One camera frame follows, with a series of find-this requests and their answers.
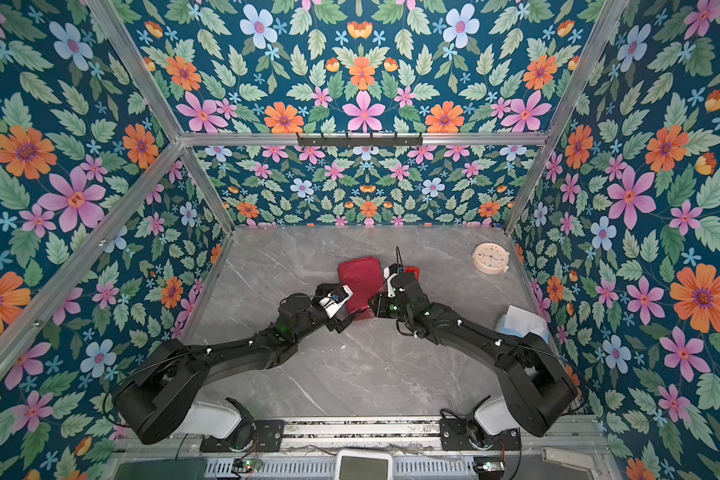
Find maroon wrapping paper sheet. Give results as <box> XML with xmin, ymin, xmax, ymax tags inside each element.
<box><xmin>337</xmin><ymin>257</ymin><xmax>384</xmax><ymax>320</ymax></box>

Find red tape dispenser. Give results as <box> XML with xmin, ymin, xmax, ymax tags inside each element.
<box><xmin>403</xmin><ymin>266</ymin><xmax>421</xmax><ymax>280</ymax></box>

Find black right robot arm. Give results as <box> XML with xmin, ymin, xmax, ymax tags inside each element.
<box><xmin>368</xmin><ymin>273</ymin><xmax>577</xmax><ymax>445</ymax></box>

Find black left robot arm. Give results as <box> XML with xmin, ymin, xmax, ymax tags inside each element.
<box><xmin>113</xmin><ymin>284</ymin><xmax>353</xmax><ymax>445</ymax></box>

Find white tissue paper piece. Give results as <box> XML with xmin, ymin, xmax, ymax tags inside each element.
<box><xmin>497</xmin><ymin>305</ymin><xmax>550</xmax><ymax>343</ymax></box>

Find white screen device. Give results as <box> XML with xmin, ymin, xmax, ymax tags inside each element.
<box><xmin>333</xmin><ymin>449</ymin><xmax>394</xmax><ymax>480</ymax></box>

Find dark green pad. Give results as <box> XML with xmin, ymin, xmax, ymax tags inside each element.
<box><xmin>114</xmin><ymin>458</ymin><xmax>207</xmax><ymax>480</ymax></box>

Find white power strip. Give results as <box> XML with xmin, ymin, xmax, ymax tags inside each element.
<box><xmin>541</xmin><ymin>447</ymin><xmax>595</xmax><ymax>471</ymax></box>

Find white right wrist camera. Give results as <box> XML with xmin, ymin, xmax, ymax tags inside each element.
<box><xmin>383</xmin><ymin>265</ymin><xmax>398</xmax><ymax>298</ymax></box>

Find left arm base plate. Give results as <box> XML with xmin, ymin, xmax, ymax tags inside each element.
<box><xmin>200</xmin><ymin>420</ymin><xmax>286</xmax><ymax>453</ymax></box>

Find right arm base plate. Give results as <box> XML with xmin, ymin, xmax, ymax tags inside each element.
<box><xmin>438</xmin><ymin>414</ymin><xmax>521</xmax><ymax>452</ymax></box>

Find black hook rail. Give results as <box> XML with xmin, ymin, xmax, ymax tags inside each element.
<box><xmin>296</xmin><ymin>133</ymin><xmax>424</xmax><ymax>148</ymax></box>

